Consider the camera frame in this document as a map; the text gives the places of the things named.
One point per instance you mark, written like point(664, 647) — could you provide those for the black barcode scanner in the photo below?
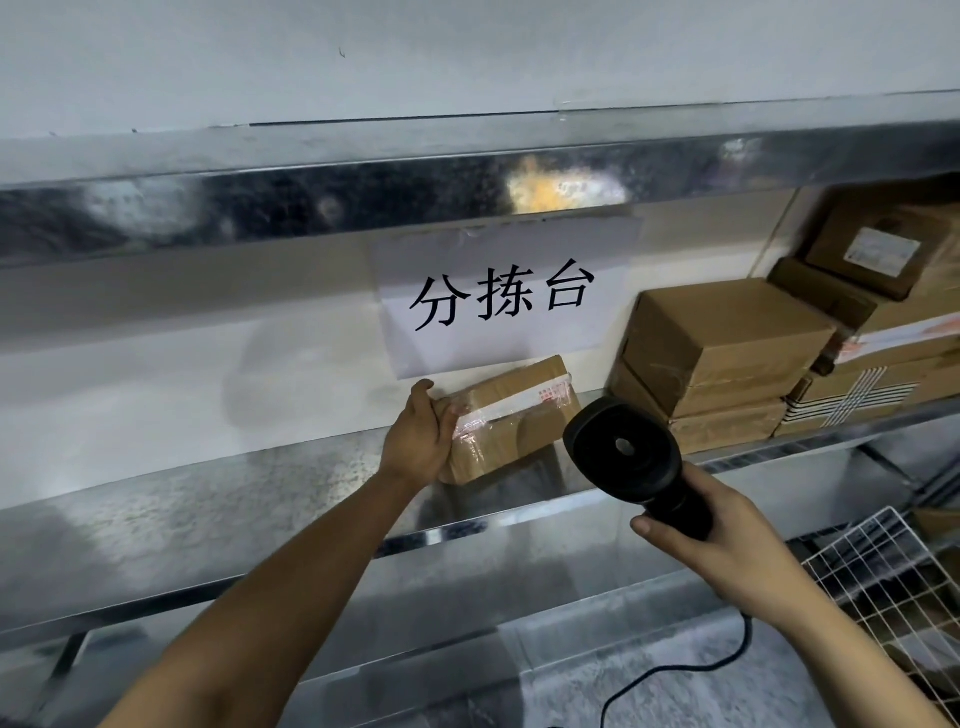
point(622, 450)

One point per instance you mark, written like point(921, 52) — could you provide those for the white paper sign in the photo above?
point(420, 255)

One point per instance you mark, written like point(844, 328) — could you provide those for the person's left hand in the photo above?
point(416, 442)

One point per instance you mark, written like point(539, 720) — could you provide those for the metal shelving rack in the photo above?
point(225, 202)

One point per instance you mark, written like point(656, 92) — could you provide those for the person's left forearm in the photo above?
point(285, 607)

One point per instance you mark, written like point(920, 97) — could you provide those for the person's right hand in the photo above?
point(742, 562)

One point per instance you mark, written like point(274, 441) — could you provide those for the person's right forearm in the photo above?
point(862, 667)

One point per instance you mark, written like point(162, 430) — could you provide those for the stack of cardboard boxes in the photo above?
point(720, 337)

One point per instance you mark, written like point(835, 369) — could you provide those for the cardboard parcel red white tape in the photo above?
point(517, 442)

